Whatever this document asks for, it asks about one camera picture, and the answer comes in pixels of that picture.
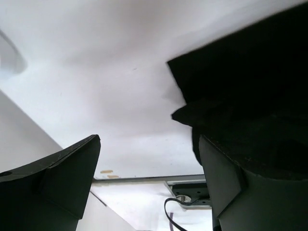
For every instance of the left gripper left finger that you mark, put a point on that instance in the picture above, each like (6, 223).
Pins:
(49, 194)

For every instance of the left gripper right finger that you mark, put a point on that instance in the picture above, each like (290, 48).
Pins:
(248, 195)

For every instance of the black trousers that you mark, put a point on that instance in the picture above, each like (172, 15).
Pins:
(247, 92)

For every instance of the grey metal clothes rack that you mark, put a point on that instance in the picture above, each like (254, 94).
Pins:
(11, 61)

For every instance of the aluminium rail front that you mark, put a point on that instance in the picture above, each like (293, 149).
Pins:
(180, 179)

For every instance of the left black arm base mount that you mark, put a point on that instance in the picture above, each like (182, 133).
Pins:
(194, 194)

